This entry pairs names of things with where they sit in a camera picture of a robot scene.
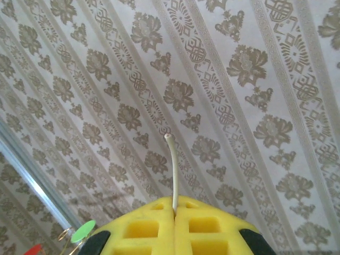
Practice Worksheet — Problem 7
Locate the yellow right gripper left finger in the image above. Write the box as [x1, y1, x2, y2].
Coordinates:
[80, 196, 175, 255]

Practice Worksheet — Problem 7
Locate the gold wire glass stand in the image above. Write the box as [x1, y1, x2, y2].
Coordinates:
[57, 227, 83, 255]

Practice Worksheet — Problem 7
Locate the white cable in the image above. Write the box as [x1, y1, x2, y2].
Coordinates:
[164, 133, 180, 211]

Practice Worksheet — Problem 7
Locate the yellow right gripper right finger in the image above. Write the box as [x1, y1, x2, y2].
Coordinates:
[174, 195, 277, 255]

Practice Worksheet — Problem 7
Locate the aluminium frame post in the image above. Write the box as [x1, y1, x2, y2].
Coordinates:
[0, 116, 82, 232]

